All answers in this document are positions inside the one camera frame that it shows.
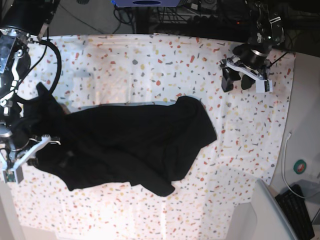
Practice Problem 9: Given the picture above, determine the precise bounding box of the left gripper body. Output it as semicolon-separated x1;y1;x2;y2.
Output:
219;56;273;93

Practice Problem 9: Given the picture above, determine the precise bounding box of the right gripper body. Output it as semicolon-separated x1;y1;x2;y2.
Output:
0;133;61;184

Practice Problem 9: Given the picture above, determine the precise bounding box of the black t-shirt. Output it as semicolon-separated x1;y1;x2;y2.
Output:
23;83;217;197

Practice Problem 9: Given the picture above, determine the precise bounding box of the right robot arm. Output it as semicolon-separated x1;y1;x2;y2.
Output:
0;0;62;184

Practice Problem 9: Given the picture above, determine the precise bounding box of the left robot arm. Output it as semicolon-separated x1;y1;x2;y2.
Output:
219;0;284;93

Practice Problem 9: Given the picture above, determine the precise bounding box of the terrazzo pattern table cloth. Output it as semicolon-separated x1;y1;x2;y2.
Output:
8;35;295;240

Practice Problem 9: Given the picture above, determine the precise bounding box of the green tape roll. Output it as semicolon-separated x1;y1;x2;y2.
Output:
293;159;307;175

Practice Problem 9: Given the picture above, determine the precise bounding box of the black keyboard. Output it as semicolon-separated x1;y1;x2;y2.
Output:
275;190;315;240

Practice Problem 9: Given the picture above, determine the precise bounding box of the blue box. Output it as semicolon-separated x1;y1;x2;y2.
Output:
111;0;187;8

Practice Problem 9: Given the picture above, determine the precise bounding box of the white cable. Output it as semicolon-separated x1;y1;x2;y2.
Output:
281;131;307;200

